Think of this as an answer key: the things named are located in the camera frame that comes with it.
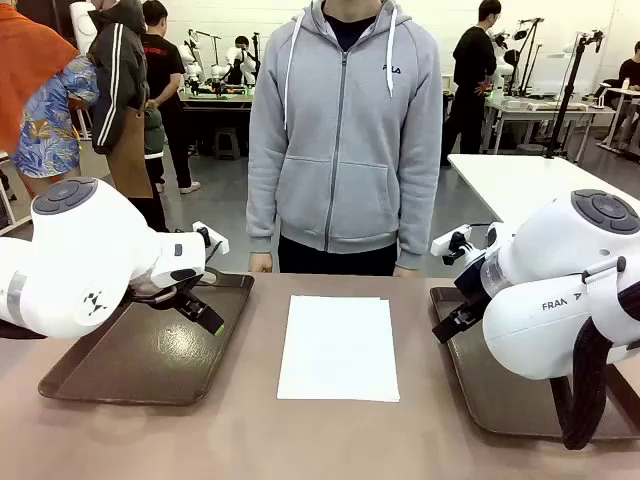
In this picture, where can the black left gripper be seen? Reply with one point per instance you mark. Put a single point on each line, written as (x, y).
(155, 295)

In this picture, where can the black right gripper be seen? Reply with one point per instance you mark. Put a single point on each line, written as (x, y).
(472, 280)

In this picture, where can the small white robot arm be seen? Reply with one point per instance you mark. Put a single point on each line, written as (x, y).
(191, 60)
(502, 60)

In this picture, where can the white robot link casing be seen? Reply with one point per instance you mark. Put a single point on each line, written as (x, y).
(82, 25)

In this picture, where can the person's right forearm grey sleeve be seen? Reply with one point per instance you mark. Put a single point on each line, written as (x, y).
(262, 210)

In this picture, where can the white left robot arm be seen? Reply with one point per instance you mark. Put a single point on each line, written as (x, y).
(75, 250)

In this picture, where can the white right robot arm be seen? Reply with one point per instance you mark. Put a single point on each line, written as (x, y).
(550, 280)

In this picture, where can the person's left forearm grey sleeve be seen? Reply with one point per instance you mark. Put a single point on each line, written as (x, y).
(417, 220)

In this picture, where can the person's left hand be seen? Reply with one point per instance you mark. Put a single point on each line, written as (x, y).
(405, 272)

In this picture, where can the person's right hand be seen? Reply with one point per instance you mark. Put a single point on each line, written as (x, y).
(261, 262)

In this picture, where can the brown plastic serving tray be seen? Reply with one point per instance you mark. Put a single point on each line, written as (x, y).
(480, 380)
(150, 360)

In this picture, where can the white rounded table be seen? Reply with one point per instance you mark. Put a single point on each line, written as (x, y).
(515, 180)

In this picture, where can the grey plastic stool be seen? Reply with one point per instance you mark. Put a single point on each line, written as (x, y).
(227, 142)

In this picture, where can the person in grey hoodie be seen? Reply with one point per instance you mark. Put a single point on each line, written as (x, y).
(340, 150)

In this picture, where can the dark work table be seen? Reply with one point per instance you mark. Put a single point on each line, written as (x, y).
(215, 107)

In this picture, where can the grey metal desk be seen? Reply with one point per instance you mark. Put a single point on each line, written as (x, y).
(540, 107)

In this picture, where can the person in striped dark jacket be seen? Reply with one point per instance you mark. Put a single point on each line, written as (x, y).
(120, 100)

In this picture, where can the man in black sweater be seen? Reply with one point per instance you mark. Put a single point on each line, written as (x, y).
(472, 75)

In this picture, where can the man in black t-shirt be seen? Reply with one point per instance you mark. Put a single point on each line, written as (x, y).
(162, 75)

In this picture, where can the black tripod stand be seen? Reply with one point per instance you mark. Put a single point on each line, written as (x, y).
(567, 100)

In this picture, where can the seated person among robots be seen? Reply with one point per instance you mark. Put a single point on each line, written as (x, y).
(242, 57)

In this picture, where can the orange garment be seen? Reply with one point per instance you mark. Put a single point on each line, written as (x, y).
(30, 75)

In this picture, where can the seated person in black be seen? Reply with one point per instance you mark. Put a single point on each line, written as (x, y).
(631, 70)

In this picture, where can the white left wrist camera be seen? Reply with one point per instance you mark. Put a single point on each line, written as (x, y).
(217, 240)

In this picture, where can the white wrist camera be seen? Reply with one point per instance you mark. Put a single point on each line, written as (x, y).
(217, 240)
(450, 241)

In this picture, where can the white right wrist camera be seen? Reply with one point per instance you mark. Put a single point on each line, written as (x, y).
(450, 241)

